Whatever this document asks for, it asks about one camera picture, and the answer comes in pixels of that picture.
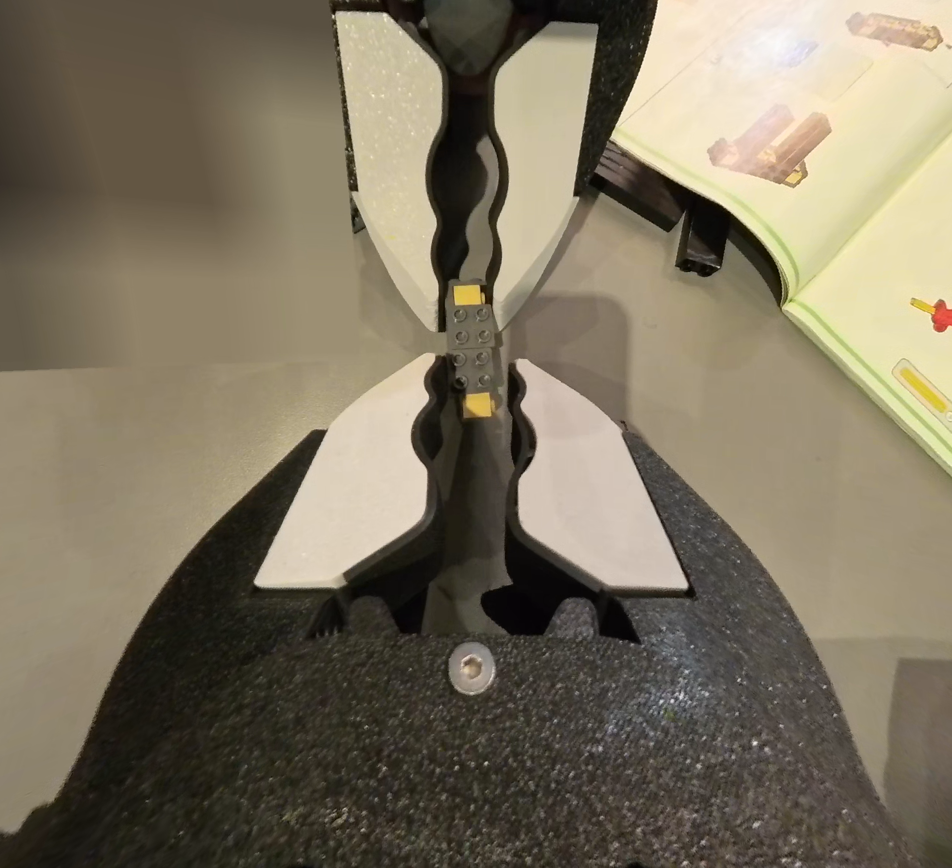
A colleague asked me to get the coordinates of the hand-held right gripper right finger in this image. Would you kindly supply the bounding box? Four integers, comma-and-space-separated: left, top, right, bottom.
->
506, 358, 689, 595

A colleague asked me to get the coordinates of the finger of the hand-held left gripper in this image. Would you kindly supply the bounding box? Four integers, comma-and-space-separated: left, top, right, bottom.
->
335, 10, 455, 330
485, 20, 600, 324

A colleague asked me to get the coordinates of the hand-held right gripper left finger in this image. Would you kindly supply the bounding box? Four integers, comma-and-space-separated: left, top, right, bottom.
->
253, 353, 447, 591

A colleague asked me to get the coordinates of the dark grey brick yellow tile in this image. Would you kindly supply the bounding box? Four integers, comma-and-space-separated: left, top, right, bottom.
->
448, 280, 499, 350

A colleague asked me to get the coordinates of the grey desk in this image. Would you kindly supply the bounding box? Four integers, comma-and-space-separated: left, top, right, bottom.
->
0, 124, 952, 868

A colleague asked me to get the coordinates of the open instruction booklet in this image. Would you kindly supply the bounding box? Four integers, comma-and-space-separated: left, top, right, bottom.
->
610, 0, 952, 478

